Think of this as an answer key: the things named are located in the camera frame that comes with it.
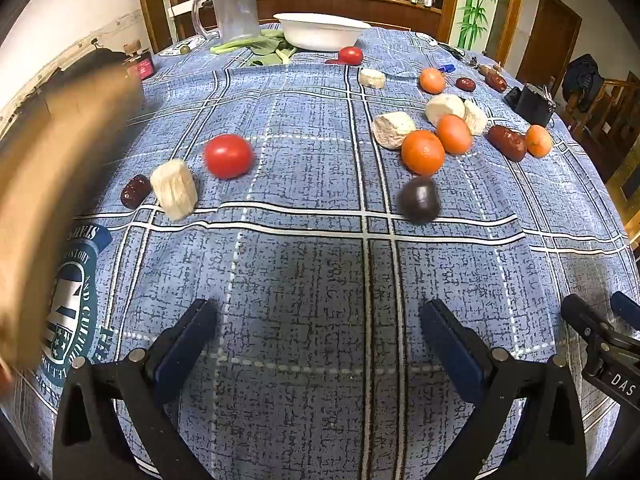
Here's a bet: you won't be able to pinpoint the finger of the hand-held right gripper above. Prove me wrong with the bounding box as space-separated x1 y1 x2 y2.
561 293 626 348
611 291 640 332

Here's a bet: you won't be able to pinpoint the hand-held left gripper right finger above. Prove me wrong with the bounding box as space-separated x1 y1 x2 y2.
419 298 587 480

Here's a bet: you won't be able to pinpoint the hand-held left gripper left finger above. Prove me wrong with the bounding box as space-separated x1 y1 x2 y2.
52 298 218 480

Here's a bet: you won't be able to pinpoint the dark purple plum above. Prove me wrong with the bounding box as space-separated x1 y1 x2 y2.
397 176 443 225

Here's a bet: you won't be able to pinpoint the small white cube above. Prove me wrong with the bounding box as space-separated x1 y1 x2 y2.
149 159 199 222
358 68 387 91

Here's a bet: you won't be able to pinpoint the orange mandarin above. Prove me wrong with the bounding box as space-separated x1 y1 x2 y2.
401 130 446 176
524 124 553 157
419 67 447 95
436 114 474 156

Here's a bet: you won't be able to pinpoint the large red date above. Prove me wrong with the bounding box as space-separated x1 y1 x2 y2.
487 124 528 163

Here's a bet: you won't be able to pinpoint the large red tomato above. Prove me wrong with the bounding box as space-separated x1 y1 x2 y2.
202 133 256 181

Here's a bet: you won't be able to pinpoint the shallow cardboard box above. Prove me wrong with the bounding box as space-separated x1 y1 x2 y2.
0 62 146 371

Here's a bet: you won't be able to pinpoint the blue plaid tablecloth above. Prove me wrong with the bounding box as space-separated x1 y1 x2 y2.
0 22 640 480

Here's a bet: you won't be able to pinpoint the wooden chair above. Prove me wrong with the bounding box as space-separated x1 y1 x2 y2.
570 72 640 181

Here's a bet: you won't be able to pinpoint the small black box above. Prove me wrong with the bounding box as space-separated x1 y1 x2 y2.
515 84 557 128

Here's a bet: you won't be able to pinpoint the dark jacket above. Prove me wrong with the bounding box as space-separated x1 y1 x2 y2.
562 54 603 111

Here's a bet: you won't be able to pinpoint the brown wooden door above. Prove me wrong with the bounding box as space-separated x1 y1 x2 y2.
515 0 583 86

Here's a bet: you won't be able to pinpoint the key bunch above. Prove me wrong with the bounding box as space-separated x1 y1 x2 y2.
440 42 481 67

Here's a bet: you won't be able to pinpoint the dark jar with red label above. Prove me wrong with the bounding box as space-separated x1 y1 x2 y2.
122 40 156 81

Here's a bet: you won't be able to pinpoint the green leafy vegetables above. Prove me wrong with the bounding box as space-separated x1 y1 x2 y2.
210 29 298 67

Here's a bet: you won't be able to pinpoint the white bowl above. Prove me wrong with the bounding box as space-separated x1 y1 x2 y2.
273 12 373 52

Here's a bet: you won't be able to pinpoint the clear glass pitcher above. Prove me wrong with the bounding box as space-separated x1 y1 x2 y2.
191 0 261 43

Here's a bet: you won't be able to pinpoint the wooden counter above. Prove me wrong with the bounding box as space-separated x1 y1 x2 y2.
170 0 446 36

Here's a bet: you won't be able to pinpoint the green bamboo wall sticker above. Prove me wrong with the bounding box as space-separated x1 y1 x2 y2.
457 0 501 51

